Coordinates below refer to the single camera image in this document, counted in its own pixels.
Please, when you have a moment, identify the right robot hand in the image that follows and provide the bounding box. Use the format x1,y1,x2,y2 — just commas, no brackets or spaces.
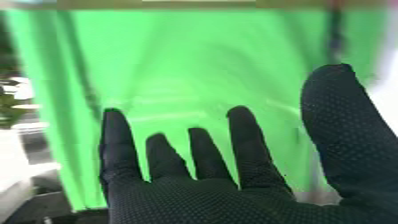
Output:
97,63,398,224

